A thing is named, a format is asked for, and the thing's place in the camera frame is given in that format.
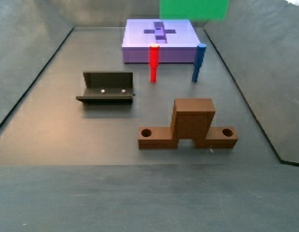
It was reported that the green U-shaped block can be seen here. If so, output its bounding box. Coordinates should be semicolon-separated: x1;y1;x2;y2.
159;0;227;21

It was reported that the purple board with cross slot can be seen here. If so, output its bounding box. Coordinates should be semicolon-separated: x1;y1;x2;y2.
122;19;201;63

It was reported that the brown T-shaped block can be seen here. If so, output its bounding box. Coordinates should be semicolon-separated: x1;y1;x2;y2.
137;98;238;150

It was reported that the red cylindrical peg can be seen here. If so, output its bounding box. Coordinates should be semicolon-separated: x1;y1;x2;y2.
149;43;159;82

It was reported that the blue cylindrical peg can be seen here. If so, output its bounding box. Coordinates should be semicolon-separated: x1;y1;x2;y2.
191;43;206;82

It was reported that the black angle bracket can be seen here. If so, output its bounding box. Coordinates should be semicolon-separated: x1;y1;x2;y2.
75;71;134;103

